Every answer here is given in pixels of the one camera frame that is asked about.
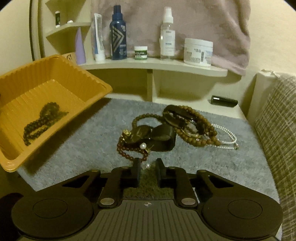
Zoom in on long dark bead necklace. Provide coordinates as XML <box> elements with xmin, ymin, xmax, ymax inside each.
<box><xmin>22</xmin><ymin>101</ymin><xmax>70</xmax><ymax>147</ymax></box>

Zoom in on orange plastic tray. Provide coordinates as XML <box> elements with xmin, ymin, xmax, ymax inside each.
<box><xmin>1</xmin><ymin>55</ymin><xmax>112</xmax><ymax>172</ymax></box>

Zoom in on white pearl earring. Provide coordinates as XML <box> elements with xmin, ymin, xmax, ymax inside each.
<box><xmin>140</xmin><ymin>143</ymin><xmax>151</xmax><ymax>154</ymax></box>

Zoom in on grey fluffy mat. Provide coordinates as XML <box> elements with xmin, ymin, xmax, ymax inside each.
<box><xmin>18</xmin><ymin>98</ymin><xmax>278</xmax><ymax>200</ymax></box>

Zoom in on black rectangular device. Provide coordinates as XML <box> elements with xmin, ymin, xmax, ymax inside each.
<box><xmin>210</xmin><ymin>95</ymin><xmax>238</xmax><ymax>108</ymax></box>

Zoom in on grey striped pillow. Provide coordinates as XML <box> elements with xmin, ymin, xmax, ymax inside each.
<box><xmin>255</xmin><ymin>74</ymin><xmax>295</xmax><ymax>240</ymax></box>

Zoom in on lilac tube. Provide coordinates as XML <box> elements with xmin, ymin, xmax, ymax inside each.
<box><xmin>75</xmin><ymin>27</ymin><xmax>86</xmax><ymax>65</ymax></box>

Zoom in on large white cream jar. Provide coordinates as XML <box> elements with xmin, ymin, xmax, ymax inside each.
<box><xmin>184</xmin><ymin>38</ymin><xmax>213</xmax><ymax>67</ymax></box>

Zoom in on small green white jar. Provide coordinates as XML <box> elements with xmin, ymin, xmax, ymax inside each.
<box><xmin>134</xmin><ymin>46</ymin><xmax>148</xmax><ymax>60</ymax></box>

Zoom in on white blue tube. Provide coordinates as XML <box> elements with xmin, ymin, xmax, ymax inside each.
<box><xmin>92</xmin><ymin>13</ymin><xmax>105</xmax><ymax>62</ymax></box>

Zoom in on small brown cardboard box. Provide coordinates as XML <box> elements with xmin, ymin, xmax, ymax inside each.
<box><xmin>62</xmin><ymin>52</ymin><xmax>77</xmax><ymax>65</ymax></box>

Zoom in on clear white spray bottle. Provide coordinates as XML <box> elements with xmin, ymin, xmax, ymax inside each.
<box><xmin>160</xmin><ymin>6</ymin><xmax>176</xmax><ymax>60</ymax></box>

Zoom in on dark blue spray bottle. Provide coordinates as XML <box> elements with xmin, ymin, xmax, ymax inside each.
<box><xmin>109</xmin><ymin>5</ymin><xmax>127</xmax><ymax>60</ymax></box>

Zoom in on mauve hanging towel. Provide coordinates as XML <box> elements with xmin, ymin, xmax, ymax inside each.
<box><xmin>91</xmin><ymin>1</ymin><xmax>250</xmax><ymax>76</ymax></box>

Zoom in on cream corner shelf unit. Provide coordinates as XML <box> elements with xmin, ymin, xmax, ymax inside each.
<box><xmin>36</xmin><ymin>1</ymin><xmax>245</xmax><ymax>119</ymax></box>

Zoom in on upright black lip balm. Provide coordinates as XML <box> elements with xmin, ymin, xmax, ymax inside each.
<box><xmin>55</xmin><ymin>11</ymin><xmax>61</xmax><ymax>28</ymax></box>

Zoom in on dark red bead bracelet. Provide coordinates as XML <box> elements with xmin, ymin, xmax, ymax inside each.
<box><xmin>116</xmin><ymin>135</ymin><xmax>150</xmax><ymax>163</ymax></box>

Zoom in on brown wooden bead bracelets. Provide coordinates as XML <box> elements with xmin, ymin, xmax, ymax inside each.
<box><xmin>131</xmin><ymin>104</ymin><xmax>220</xmax><ymax>147</ymax></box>

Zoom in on white pearl necklace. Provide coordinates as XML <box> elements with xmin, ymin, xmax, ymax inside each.
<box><xmin>211</xmin><ymin>123</ymin><xmax>240</xmax><ymax>150</ymax></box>

